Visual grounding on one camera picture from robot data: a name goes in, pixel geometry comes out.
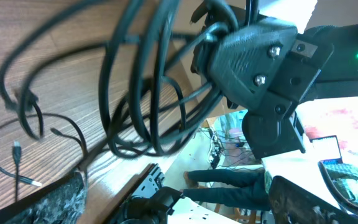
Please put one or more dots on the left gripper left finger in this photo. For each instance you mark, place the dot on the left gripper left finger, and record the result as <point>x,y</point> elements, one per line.
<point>60,202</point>

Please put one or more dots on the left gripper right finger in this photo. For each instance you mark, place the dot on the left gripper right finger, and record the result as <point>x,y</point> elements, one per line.
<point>291,204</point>

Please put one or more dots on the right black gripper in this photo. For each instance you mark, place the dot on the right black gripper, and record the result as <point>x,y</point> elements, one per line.
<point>243,66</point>

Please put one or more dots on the person in background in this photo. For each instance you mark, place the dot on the person in background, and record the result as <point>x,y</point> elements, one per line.
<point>241,189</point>

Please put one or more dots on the laptop on background desk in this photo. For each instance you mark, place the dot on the laptop on background desk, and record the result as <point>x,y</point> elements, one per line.
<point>327,150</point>

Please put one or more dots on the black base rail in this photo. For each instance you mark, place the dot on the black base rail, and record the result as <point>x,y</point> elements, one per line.
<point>147,201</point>

